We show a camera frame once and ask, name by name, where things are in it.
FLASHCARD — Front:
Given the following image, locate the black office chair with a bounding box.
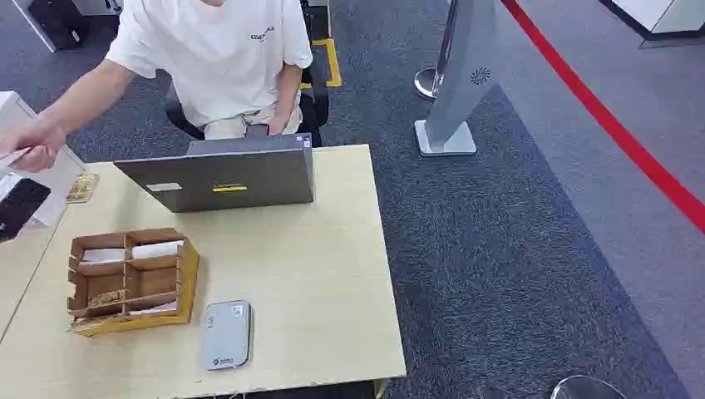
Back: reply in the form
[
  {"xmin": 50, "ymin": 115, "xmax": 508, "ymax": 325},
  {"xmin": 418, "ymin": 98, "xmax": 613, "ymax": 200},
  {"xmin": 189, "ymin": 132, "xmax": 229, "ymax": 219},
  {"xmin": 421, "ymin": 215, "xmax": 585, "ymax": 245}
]
[{"xmin": 164, "ymin": 0, "xmax": 332, "ymax": 149}]

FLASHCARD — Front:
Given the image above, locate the person's left hand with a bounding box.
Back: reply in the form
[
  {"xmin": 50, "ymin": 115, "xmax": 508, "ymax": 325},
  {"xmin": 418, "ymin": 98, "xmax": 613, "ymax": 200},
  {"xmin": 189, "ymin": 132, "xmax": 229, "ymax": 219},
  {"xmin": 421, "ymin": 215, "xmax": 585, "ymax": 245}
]
[{"xmin": 266, "ymin": 112, "xmax": 293, "ymax": 136}]

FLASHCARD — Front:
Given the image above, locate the person's hand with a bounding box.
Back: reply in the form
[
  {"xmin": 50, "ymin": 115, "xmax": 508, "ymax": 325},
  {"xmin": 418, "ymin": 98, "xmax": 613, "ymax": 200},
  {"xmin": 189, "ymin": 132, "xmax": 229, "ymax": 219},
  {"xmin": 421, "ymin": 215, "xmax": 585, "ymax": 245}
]
[
  {"xmin": 0, "ymin": 118, "xmax": 67, "ymax": 174},
  {"xmin": 266, "ymin": 112, "xmax": 293, "ymax": 136}
]

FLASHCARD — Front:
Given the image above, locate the grey laptop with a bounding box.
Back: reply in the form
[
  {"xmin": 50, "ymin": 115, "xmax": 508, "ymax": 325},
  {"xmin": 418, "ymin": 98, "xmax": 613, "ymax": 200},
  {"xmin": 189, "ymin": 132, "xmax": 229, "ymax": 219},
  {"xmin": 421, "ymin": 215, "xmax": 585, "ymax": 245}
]
[{"xmin": 114, "ymin": 133, "xmax": 315, "ymax": 214}]

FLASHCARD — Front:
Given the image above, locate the yellow floor tape marking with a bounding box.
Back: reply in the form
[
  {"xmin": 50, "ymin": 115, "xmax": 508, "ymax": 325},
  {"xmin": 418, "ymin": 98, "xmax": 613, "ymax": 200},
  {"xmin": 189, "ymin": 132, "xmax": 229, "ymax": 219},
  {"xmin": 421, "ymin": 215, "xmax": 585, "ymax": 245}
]
[{"xmin": 299, "ymin": 37, "xmax": 343, "ymax": 91}]

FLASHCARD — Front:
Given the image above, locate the grey kiosk stand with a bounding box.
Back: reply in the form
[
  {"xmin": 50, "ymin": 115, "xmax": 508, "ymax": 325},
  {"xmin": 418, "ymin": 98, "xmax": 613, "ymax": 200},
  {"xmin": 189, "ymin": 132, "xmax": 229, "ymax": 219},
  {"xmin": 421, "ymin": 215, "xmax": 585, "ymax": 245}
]
[{"xmin": 413, "ymin": 0, "xmax": 503, "ymax": 159}]

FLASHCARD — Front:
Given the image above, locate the wooden card box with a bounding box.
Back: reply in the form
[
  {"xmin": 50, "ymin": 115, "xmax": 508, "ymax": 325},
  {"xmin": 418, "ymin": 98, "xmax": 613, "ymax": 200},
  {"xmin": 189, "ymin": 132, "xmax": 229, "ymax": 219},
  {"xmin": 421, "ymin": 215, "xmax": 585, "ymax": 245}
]
[{"xmin": 67, "ymin": 228, "xmax": 200, "ymax": 338}]

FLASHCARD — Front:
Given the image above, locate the grey card reader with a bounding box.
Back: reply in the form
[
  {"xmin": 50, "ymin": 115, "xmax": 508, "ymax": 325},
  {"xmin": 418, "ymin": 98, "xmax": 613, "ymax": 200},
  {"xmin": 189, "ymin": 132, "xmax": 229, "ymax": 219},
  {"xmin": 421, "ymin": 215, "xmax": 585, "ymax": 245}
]
[{"xmin": 199, "ymin": 299, "xmax": 254, "ymax": 372}]

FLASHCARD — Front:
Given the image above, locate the person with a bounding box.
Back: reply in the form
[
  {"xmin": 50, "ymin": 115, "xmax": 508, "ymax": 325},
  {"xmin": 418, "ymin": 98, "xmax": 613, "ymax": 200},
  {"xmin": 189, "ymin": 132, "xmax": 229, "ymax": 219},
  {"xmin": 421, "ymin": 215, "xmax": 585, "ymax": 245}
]
[{"xmin": 0, "ymin": 0, "xmax": 314, "ymax": 174}]

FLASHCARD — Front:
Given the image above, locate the white card stack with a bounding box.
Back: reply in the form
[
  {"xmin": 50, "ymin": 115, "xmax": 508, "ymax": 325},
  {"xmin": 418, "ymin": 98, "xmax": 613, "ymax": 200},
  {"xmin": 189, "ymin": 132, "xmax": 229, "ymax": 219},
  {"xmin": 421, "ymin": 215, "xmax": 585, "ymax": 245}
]
[{"xmin": 81, "ymin": 248, "xmax": 127, "ymax": 266}]

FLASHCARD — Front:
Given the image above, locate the red floor tape line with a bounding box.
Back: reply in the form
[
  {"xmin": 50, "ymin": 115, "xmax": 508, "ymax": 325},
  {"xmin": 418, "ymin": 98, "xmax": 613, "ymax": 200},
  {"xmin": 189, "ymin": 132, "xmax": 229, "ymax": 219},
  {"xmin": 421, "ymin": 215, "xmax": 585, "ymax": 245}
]
[{"xmin": 499, "ymin": 0, "xmax": 705, "ymax": 236}]

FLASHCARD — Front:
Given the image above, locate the brown printed card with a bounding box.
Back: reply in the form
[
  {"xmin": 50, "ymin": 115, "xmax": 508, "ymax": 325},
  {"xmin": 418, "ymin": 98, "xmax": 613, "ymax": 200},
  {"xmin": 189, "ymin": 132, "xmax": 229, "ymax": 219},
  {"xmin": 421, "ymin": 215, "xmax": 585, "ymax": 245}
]
[{"xmin": 87, "ymin": 289, "xmax": 126, "ymax": 308}]

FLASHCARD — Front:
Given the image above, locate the yellow printed card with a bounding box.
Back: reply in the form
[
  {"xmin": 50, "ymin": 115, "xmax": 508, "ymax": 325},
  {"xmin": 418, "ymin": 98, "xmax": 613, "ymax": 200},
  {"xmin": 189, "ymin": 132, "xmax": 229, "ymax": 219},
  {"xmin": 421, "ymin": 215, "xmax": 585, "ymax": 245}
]
[{"xmin": 65, "ymin": 173, "xmax": 101, "ymax": 205}]

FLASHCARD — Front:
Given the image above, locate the white box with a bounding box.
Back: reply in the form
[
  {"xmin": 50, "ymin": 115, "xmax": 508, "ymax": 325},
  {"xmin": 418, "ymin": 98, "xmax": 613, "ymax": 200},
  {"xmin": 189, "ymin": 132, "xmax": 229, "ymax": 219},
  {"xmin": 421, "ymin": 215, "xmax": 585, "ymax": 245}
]
[{"xmin": 0, "ymin": 91, "xmax": 87, "ymax": 229}]

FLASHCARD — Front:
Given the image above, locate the round grey base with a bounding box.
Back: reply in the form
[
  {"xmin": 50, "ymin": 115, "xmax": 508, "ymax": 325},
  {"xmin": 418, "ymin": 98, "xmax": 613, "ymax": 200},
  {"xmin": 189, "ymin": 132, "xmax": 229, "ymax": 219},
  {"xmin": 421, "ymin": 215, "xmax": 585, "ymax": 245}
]
[{"xmin": 550, "ymin": 375, "xmax": 629, "ymax": 399}]

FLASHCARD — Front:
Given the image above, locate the person's right hand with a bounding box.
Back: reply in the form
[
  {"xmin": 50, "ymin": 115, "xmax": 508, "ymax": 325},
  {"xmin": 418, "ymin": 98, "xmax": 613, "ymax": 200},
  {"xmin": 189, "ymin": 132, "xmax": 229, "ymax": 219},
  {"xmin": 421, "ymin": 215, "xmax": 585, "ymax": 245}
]
[{"xmin": 0, "ymin": 118, "xmax": 67, "ymax": 174}]

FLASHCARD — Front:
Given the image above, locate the black case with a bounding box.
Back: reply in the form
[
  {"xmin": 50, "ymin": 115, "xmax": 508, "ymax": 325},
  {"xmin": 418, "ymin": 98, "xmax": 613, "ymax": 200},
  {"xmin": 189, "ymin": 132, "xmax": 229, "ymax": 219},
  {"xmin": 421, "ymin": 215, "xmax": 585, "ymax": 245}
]
[{"xmin": 27, "ymin": 0, "xmax": 92, "ymax": 53}]

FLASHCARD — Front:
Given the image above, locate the white cabinet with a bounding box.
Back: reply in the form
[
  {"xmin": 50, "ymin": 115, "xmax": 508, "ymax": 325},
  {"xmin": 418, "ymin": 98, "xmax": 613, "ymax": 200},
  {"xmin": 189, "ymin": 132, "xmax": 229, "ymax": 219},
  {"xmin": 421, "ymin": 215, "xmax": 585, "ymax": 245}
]
[{"xmin": 599, "ymin": 0, "xmax": 705, "ymax": 42}]

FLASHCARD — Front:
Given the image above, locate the chrome stanchion post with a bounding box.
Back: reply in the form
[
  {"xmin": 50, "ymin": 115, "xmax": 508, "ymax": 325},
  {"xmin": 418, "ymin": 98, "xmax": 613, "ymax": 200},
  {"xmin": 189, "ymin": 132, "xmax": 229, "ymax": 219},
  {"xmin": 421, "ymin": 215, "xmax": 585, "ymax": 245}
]
[{"xmin": 413, "ymin": 0, "xmax": 459, "ymax": 102}]

